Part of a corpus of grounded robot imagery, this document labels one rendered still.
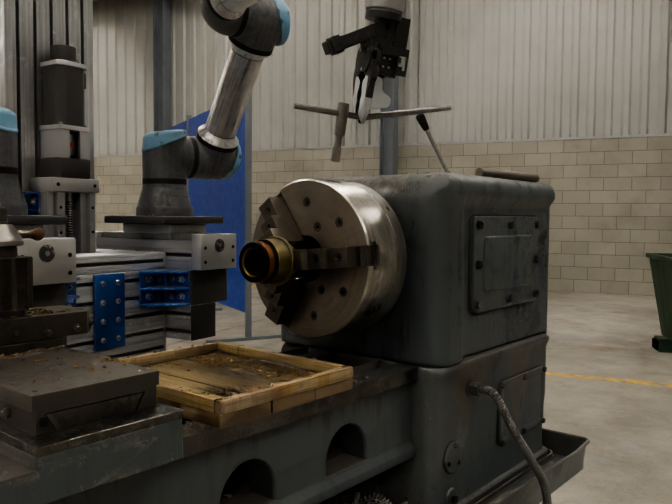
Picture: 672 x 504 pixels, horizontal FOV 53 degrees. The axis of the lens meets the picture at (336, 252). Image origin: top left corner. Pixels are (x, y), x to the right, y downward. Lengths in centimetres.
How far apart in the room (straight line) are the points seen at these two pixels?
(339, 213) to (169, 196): 67
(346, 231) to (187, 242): 59
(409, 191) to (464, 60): 1059
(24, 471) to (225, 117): 124
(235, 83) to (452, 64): 1027
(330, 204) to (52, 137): 77
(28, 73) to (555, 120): 1019
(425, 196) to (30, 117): 98
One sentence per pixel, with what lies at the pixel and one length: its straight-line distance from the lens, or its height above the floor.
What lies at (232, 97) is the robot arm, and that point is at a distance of 183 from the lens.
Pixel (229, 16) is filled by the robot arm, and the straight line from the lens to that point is 165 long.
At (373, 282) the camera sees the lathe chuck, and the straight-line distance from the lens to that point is 126.
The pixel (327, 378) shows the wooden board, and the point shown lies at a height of 90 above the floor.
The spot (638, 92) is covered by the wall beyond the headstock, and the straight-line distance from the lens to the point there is 1152.
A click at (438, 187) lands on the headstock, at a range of 135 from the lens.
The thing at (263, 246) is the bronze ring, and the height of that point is 111.
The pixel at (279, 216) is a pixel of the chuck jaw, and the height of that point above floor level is 116.
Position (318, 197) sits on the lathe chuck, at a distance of 131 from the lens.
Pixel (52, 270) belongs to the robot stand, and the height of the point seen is 105.
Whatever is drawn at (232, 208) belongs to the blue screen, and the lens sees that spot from 675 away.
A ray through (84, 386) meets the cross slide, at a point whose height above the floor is 97.
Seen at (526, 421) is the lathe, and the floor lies 66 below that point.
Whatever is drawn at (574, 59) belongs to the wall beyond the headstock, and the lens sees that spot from 1163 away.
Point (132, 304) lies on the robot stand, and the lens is 174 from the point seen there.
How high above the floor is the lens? 116
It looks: 3 degrees down
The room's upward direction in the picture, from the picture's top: straight up
